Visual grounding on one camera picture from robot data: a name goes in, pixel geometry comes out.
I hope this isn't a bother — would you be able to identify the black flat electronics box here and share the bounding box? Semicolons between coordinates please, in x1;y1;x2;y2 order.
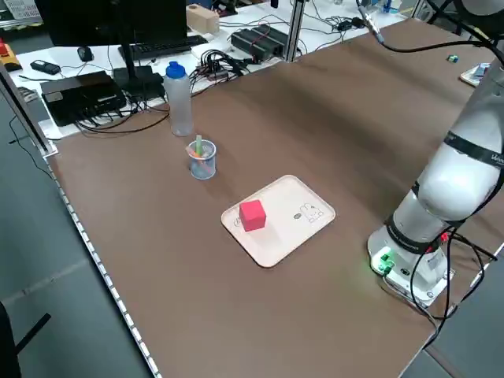
40;70;128;128

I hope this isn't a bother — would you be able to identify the black keyboard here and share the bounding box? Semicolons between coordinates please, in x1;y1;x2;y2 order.
128;35;209;61

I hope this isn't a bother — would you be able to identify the cream tray with rabbit print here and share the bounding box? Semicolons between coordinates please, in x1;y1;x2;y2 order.
220;174;337;269

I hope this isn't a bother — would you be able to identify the black power adapter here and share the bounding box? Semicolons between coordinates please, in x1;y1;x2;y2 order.
337;17;366;32

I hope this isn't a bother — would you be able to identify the black base cable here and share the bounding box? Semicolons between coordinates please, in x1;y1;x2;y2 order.
409;230;499;350

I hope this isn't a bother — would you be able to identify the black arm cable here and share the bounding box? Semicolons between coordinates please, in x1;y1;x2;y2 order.
355;0;499;54

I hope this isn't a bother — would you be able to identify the tangled black cable bundle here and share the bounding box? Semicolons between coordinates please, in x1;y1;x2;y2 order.
191;49;253;82

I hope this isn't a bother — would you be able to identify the black computer monitor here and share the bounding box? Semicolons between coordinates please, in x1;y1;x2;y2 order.
35;0;188;95

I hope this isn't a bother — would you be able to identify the aluminium frame post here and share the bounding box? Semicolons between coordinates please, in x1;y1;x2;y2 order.
0;62;59;158
286;0;307;63

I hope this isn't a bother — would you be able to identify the black ribbed power supply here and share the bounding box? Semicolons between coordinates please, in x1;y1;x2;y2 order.
231;24;291;62

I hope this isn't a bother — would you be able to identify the red foam block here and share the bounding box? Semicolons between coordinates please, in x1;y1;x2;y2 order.
239;199;268;233

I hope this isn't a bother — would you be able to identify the wooden block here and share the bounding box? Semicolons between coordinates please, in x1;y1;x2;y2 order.
185;4;221;35

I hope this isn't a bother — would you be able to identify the small black handheld device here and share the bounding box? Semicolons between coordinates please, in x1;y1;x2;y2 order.
30;58;62;76

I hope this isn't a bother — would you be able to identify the cream tray with bear print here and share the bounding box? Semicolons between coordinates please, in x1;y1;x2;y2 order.
459;61;493;87

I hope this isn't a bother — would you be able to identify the clear cup with pens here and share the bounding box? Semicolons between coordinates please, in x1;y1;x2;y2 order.
185;135;217;181

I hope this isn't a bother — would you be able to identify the clear bottle with blue cap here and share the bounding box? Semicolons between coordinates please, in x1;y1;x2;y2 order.
163;61;195;138

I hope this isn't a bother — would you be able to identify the red and orange device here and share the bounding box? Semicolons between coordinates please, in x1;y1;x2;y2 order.
0;38;20;72

